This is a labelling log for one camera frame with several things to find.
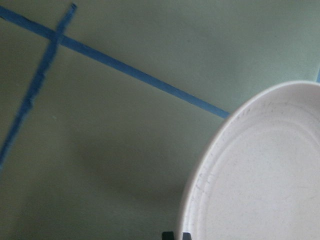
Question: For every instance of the pink plate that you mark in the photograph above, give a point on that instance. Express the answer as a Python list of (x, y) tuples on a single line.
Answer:
[(259, 178)]

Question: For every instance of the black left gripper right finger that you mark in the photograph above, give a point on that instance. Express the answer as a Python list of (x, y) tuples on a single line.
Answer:
[(186, 236)]

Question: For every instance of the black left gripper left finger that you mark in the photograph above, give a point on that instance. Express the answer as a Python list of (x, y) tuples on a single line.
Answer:
[(167, 235)]

